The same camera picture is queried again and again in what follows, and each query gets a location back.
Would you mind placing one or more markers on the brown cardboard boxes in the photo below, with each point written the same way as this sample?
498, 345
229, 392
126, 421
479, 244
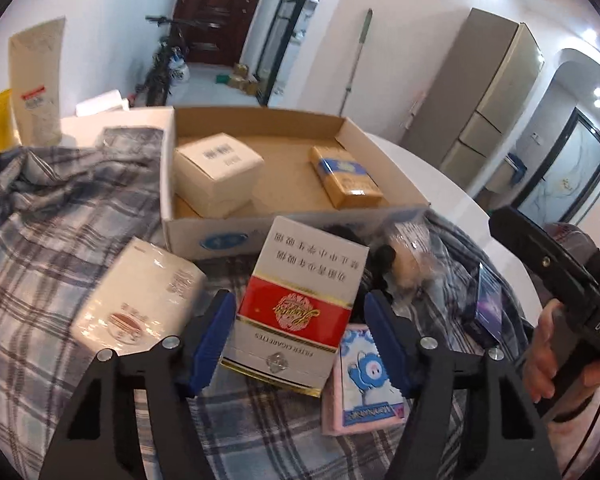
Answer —
242, 80

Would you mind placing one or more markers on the small white carton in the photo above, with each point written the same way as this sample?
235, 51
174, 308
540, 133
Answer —
215, 175

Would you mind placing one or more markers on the beige cabinet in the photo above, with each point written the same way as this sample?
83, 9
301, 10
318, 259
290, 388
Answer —
480, 90

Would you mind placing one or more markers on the dark purple packet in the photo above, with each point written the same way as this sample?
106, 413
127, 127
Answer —
487, 300

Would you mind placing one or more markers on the white plastic bag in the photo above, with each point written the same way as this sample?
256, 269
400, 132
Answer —
180, 71

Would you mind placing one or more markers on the dark red entrance door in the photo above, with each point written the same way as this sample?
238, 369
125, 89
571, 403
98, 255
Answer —
215, 10

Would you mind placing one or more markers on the white boxes on floor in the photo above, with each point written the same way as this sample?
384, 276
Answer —
102, 102

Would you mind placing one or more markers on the shallow cardboard box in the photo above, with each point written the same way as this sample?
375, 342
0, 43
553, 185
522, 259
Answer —
290, 180

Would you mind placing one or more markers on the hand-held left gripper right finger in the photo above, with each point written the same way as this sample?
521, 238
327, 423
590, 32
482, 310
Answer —
385, 340

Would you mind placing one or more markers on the gold cigarette pack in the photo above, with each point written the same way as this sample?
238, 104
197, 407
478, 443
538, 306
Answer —
345, 180

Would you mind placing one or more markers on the grey plaid cloth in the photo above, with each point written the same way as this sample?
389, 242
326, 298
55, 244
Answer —
55, 220

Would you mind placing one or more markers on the black bicycle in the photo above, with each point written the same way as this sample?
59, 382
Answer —
162, 70

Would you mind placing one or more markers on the clear plastic bag with bun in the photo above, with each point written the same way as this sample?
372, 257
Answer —
412, 260

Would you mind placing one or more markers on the person's right hand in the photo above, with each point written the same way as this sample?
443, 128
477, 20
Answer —
542, 355

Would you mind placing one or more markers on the white cardboard tube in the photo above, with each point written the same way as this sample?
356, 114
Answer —
35, 70

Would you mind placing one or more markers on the black pouch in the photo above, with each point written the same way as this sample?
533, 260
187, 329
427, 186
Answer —
382, 262

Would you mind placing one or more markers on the marble pattern door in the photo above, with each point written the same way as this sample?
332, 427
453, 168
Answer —
570, 175

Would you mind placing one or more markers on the red and white cigarette pack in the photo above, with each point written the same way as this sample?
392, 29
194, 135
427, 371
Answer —
290, 280

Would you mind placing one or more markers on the glossy white cigarette pack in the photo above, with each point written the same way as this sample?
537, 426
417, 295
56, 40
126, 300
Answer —
140, 290

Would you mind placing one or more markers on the pink cartoon tissue packet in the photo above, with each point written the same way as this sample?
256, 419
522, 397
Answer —
360, 385

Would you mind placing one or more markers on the black framed glass door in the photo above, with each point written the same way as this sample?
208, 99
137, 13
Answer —
280, 25

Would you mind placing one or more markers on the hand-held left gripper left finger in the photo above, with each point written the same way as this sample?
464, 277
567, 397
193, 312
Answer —
212, 340

